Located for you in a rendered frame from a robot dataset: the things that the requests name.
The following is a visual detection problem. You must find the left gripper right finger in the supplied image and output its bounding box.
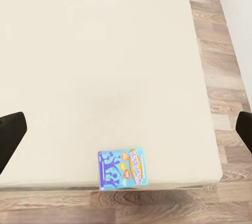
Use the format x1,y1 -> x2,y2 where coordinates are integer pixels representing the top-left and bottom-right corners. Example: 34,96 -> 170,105
235,111 -> 252,153

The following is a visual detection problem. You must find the board game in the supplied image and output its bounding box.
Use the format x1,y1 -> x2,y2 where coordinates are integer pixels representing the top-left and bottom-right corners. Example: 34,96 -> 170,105
97,148 -> 148,191

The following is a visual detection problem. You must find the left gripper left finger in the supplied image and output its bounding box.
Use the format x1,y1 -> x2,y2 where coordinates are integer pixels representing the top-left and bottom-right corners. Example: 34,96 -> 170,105
0,111 -> 27,174

